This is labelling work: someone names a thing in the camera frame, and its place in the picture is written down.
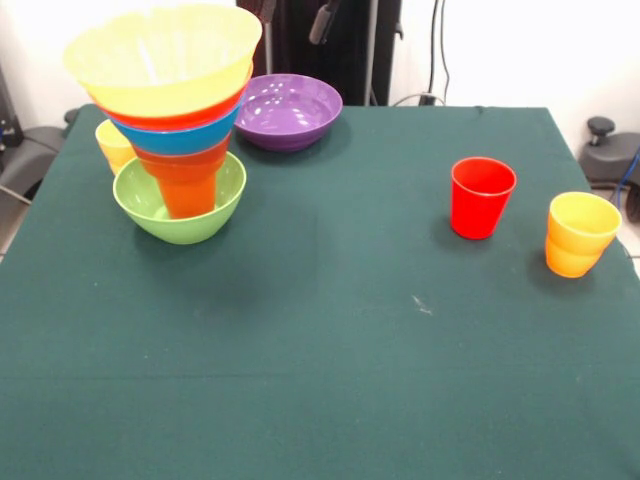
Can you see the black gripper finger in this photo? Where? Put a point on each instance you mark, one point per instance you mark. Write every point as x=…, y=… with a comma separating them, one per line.
x=267, y=9
x=322, y=22

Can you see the purple bowl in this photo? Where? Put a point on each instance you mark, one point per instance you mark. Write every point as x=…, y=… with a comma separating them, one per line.
x=290, y=120

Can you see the large yellow bowl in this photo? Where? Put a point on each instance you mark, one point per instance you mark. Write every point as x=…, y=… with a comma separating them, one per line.
x=165, y=50

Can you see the wide shallow orange bowl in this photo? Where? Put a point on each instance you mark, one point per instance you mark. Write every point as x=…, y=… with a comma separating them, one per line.
x=170, y=117

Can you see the blue bowl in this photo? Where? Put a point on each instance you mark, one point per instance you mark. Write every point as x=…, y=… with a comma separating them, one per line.
x=175, y=142

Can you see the small orange bowl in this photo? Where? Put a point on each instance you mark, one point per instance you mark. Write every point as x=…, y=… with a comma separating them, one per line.
x=185, y=167

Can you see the tall orange cup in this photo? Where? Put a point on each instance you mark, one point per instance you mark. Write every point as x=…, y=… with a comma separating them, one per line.
x=187, y=197

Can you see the green bowl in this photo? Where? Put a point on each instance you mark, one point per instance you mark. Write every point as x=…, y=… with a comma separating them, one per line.
x=190, y=231

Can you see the yellow cup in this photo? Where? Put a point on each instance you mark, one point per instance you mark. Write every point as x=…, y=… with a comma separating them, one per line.
x=112, y=147

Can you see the red cup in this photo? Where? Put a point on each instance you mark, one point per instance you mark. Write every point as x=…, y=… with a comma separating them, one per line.
x=480, y=210

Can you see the dark grey equipment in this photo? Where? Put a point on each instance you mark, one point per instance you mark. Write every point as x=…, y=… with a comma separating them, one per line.
x=6, y=115

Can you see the dark green tablecloth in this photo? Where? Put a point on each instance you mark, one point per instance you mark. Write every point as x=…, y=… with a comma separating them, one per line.
x=350, y=350

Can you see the stepped orange-yellow cup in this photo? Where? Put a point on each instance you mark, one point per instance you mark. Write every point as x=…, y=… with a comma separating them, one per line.
x=575, y=245

